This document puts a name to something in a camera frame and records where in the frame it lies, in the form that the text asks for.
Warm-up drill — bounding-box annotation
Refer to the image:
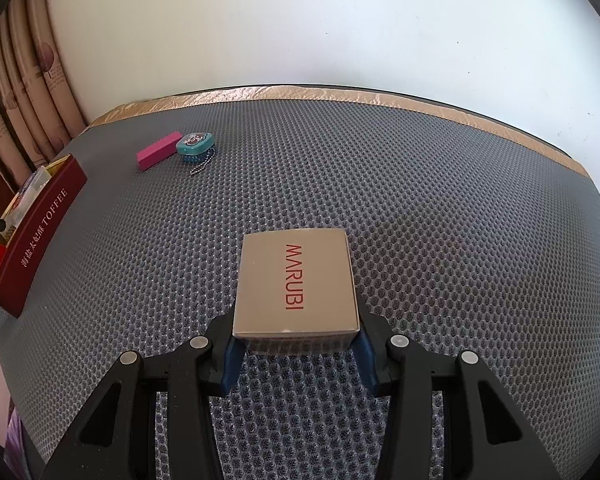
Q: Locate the red tin box gold inside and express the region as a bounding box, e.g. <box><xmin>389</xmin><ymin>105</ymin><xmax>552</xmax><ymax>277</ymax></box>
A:
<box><xmin>0</xmin><ymin>154</ymin><xmax>88</xmax><ymax>318</ymax></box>

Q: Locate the grey mesh mat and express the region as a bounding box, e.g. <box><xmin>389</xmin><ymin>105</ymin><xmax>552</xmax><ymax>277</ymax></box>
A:
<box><xmin>0</xmin><ymin>97</ymin><xmax>600</xmax><ymax>480</ymax></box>

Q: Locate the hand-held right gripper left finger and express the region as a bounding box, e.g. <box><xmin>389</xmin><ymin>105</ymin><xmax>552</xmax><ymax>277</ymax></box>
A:
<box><xmin>40</xmin><ymin>312</ymin><xmax>243</xmax><ymax>480</ymax></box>

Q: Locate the floral beige curtain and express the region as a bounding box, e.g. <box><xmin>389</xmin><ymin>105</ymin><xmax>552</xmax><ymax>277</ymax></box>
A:
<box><xmin>0</xmin><ymin>0</ymin><xmax>88</xmax><ymax>196</ymax></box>

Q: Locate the pink eraser block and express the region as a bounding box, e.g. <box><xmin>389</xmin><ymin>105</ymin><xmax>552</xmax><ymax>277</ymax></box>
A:
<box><xmin>136</xmin><ymin>131</ymin><xmax>182</xmax><ymax>169</ymax></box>

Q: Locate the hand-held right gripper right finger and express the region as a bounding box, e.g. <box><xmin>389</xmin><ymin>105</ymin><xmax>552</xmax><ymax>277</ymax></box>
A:
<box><xmin>352</xmin><ymin>305</ymin><xmax>557</xmax><ymax>480</ymax></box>

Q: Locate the white card box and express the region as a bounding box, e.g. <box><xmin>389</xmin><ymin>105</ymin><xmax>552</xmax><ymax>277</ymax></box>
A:
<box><xmin>2</xmin><ymin>157</ymin><xmax>73</xmax><ymax>231</ymax></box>

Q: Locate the purple cloth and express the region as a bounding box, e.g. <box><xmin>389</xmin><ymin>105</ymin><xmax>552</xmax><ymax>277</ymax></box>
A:
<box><xmin>2</xmin><ymin>405</ymin><xmax>31</xmax><ymax>480</ymax></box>

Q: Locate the teal tape measure keychain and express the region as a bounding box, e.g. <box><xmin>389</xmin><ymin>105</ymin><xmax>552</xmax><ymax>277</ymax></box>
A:
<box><xmin>176</xmin><ymin>130</ymin><xmax>217</xmax><ymax>177</ymax></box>

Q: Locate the beige box red print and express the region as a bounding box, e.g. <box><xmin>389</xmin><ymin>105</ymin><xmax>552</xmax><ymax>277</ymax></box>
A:
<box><xmin>232</xmin><ymin>229</ymin><xmax>361</xmax><ymax>356</ymax></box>

